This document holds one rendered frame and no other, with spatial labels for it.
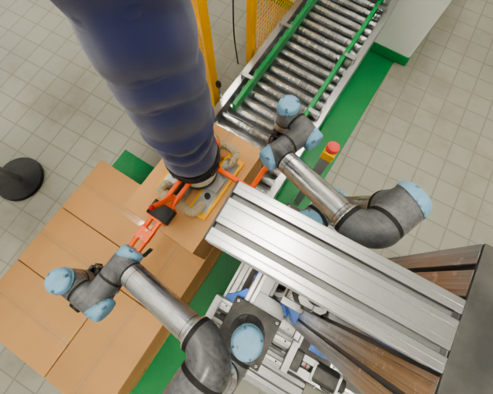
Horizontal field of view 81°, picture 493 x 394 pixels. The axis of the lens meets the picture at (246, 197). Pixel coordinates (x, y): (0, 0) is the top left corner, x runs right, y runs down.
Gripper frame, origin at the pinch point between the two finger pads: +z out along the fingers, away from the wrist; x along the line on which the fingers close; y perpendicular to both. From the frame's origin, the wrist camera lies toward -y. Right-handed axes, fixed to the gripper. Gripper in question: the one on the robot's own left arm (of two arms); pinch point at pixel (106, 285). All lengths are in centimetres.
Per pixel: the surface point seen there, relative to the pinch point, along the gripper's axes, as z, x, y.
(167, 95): -66, -9, 53
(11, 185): 119, 165, -11
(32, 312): 67, 51, -52
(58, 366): 67, 19, -65
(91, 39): -81, -1, 48
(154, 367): 121, -23, -55
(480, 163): 117, -167, 231
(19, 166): 118, 173, 6
